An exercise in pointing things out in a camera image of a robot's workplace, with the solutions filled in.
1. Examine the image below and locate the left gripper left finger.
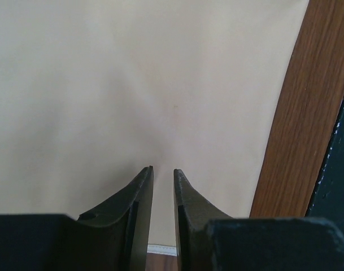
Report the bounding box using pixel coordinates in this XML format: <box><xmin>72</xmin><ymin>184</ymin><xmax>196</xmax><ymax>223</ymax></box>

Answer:
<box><xmin>0</xmin><ymin>167</ymin><xmax>154</xmax><ymax>270</ymax></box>

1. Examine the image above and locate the peach satin napkin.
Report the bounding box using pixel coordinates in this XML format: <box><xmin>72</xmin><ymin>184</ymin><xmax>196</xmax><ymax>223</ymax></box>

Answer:
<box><xmin>0</xmin><ymin>1</ymin><xmax>308</xmax><ymax>251</ymax></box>

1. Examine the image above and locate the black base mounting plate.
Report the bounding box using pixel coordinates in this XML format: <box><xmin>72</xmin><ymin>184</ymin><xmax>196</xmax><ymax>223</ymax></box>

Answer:
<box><xmin>306</xmin><ymin>97</ymin><xmax>344</xmax><ymax>232</ymax></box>

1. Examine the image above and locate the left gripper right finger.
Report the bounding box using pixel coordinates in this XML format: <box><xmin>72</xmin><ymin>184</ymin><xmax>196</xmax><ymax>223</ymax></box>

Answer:
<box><xmin>173</xmin><ymin>169</ymin><xmax>344</xmax><ymax>270</ymax></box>

